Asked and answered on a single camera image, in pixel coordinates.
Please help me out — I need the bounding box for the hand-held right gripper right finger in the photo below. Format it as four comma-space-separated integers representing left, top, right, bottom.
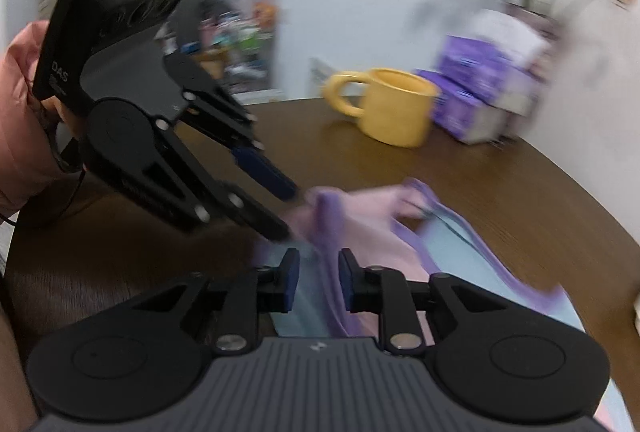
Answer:
338, 248, 495, 356

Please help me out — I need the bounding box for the person's left hand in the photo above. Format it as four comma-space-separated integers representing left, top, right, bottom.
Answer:
0, 20, 85, 214

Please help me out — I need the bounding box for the open purple tissue pack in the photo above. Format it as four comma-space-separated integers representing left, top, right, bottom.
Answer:
435, 10, 551, 104

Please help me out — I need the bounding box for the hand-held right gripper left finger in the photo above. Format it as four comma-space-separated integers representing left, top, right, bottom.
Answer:
132, 247, 301, 356

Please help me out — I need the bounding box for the sealed purple tissue pack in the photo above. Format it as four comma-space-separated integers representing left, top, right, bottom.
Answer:
415, 70, 538, 144

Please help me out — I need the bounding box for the yellow mug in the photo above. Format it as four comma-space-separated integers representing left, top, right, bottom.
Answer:
321, 67, 441, 148

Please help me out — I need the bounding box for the pink and blue mesh top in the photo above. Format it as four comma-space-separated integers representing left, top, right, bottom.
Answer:
252, 177, 633, 432

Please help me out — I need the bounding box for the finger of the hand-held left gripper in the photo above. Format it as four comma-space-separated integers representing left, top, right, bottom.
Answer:
162, 55, 300, 204
102, 118, 292, 241

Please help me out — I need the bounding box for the blurred shelf clutter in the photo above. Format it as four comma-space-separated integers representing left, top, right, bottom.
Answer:
197, 0, 281, 86

